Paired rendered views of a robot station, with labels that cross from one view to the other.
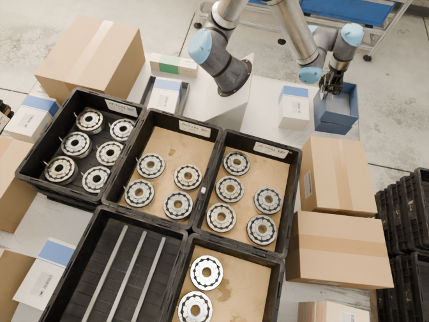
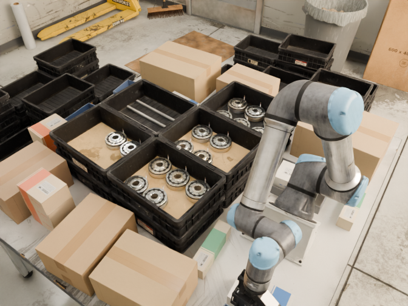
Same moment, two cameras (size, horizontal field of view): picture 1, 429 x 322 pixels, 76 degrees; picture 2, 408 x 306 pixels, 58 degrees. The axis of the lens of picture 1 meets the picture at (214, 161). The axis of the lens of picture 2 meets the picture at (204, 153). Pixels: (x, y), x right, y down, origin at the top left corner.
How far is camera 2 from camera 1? 141 cm
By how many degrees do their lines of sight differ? 64
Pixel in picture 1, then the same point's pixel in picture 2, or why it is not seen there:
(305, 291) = not seen: hidden behind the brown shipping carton
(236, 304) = (104, 160)
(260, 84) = (314, 292)
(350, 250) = (80, 233)
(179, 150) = (229, 163)
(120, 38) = (362, 142)
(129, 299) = (142, 121)
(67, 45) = not seen: hidden behind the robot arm
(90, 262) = (172, 110)
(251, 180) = (179, 199)
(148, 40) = not seen: outside the picture
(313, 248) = (100, 209)
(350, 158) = (152, 287)
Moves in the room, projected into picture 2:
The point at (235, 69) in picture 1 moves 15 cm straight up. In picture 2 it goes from (288, 196) to (295, 167)
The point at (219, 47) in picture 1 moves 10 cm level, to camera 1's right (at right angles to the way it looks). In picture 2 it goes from (305, 172) to (295, 190)
